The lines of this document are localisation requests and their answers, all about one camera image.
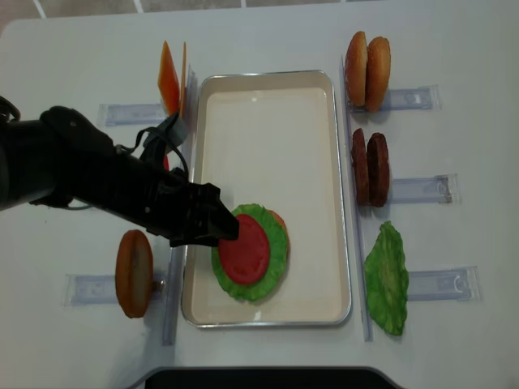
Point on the black device at table edge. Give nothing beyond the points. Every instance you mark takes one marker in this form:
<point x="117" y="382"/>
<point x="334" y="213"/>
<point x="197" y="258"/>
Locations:
<point x="269" y="378"/>

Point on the brown meat patty outer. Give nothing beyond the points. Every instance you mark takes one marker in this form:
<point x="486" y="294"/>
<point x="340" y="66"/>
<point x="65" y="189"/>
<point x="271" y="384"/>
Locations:
<point x="359" y="162"/>

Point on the clear left front rail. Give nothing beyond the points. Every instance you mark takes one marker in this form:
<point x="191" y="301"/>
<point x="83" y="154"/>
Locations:
<point x="178" y="254"/>

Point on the bun half outer right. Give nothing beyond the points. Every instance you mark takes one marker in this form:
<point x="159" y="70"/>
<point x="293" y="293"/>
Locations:
<point x="356" y="69"/>

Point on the brown meat patty inner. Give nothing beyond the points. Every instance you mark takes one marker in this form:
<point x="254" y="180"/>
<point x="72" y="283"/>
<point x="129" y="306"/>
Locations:
<point x="378" y="170"/>

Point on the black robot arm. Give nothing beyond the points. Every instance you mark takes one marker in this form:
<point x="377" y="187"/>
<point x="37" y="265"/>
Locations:
<point x="62" y="156"/>

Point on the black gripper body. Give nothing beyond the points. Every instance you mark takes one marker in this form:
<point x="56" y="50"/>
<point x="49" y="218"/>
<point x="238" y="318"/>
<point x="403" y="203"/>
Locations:
<point x="178" y="210"/>

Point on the bun half inner right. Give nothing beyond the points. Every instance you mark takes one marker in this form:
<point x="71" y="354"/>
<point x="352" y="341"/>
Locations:
<point x="378" y="72"/>

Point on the clear pusher rack middle right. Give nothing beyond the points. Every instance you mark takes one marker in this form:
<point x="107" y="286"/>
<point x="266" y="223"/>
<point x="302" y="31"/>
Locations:
<point x="441" y="189"/>

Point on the clear right front rail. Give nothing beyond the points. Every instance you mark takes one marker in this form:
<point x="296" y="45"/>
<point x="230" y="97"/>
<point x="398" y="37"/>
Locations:
<point x="358" y="250"/>

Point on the brown meat patty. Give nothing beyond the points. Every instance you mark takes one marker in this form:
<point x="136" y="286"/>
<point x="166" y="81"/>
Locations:
<point x="378" y="170"/>
<point x="359" y="162"/>

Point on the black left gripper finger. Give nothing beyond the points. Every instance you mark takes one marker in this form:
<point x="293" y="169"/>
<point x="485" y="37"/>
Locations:
<point x="222" y="224"/>

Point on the clear rail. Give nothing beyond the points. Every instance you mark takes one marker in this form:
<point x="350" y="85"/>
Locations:
<point x="358" y="250"/>
<point x="178" y="254"/>

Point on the green lettuce leaf in tray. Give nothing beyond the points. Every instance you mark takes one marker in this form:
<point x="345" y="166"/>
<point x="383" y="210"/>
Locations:
<point x="277" y="264"/>

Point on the bun half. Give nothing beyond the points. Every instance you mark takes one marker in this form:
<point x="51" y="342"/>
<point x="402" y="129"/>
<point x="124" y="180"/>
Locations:
<point x="356" y="69"/>
<point x="378" y="72"/>

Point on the orange cheese slice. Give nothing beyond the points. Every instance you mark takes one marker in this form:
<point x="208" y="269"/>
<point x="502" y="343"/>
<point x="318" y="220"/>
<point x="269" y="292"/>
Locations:
<point x="167" y="82"/>

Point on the metal tray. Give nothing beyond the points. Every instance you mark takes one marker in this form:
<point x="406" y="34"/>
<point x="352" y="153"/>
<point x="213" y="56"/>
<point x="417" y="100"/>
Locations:
<point x="272" y="139"/>

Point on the bun slice on left rack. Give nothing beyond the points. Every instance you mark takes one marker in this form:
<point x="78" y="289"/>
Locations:
<point x="134" y="274"/>

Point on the clear pusher rack near right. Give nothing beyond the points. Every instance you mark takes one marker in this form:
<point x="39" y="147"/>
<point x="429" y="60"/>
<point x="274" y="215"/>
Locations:
<point x="457" y="284"/>

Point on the clear pusher rack far right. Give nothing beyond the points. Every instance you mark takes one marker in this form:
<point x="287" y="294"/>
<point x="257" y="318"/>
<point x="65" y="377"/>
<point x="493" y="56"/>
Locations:
<point x="423" y="98"/>

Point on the clear pusher rack near left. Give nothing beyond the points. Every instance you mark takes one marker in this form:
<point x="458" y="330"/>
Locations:
<point x="84" y="290"/>

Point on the green lettuce leaf right rack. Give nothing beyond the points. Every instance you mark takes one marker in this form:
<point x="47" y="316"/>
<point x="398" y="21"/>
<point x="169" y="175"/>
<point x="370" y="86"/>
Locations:
<point x="387" y="281"/>

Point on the bun under lettuce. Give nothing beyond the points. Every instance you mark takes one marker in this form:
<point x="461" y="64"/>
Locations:
<point x="283" y="225"/>

